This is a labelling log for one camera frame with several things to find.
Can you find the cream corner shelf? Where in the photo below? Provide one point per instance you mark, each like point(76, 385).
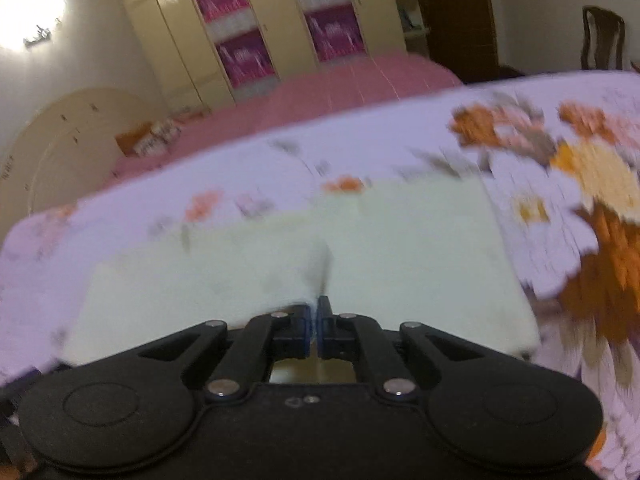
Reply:
point(407, 10)

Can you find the cream wardrobe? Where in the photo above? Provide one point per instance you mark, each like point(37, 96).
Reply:
point(165, 35)

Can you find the wall lamp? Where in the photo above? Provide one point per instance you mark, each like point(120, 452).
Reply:
point(37, 35)

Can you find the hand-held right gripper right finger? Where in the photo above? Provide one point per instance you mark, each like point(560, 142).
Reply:
point(321, 330)

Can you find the floral purple blanket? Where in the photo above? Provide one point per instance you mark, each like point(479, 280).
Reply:
point(500, 160)

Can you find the dark wooden door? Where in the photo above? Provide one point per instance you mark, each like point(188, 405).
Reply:
point(455, 20)

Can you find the pale green cloth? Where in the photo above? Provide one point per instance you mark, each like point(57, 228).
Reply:
point(415, 260)

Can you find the dark wooden chair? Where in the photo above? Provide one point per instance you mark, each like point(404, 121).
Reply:
point(602, 35)

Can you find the pink bed sheet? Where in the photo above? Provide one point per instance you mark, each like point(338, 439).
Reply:
point(320, 95)

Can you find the orange patterned pillow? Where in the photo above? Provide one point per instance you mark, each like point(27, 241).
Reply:
point(150, 135)

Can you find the cream arched headboard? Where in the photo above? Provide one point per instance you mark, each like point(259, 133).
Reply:
point(60, 135)

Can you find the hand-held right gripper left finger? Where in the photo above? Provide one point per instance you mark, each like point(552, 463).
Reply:
point(303, 329)

